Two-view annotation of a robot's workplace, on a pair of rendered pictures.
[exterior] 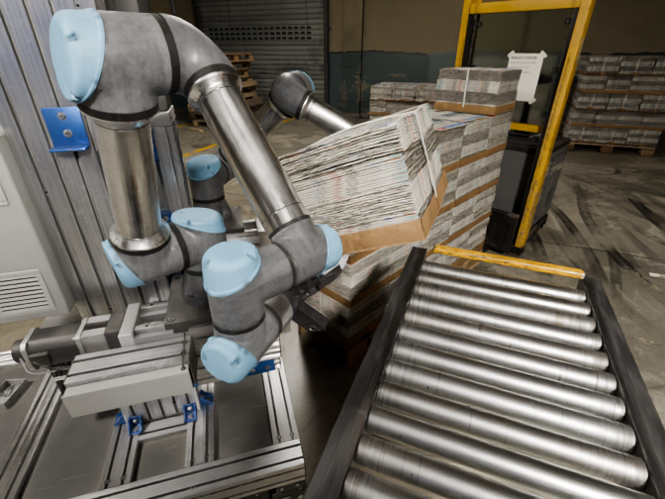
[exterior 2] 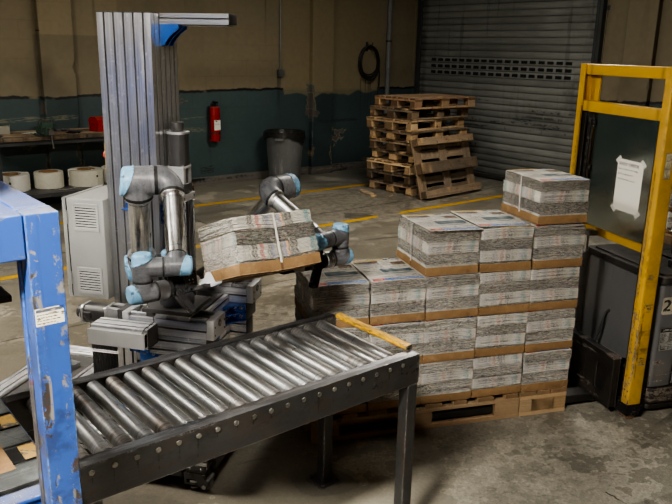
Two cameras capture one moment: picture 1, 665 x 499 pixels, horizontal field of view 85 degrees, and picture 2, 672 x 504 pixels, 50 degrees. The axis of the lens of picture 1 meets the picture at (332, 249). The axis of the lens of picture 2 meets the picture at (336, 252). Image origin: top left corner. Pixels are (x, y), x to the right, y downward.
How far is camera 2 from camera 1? 232 cm
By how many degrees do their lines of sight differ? 30
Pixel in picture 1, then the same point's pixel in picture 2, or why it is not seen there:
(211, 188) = not seen: hidden behind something
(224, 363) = (129, 294)
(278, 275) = (155, 266)
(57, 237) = (115, 254)
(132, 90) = (138, 193)
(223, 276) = (134, 259)
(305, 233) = (175, 255)
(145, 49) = (145, 180)
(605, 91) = not seen: outside the picture
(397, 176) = (233, 242)
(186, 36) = (163, 175)
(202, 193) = not seen: hidden behind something
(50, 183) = (119, 225)
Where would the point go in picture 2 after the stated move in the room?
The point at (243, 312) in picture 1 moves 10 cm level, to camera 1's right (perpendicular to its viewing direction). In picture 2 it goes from (139, 275) to (160, 280)
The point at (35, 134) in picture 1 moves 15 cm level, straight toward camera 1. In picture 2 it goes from (119, 200) to (115, 207)
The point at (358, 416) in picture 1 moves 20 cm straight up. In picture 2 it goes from (187, 353) to (185, 302)
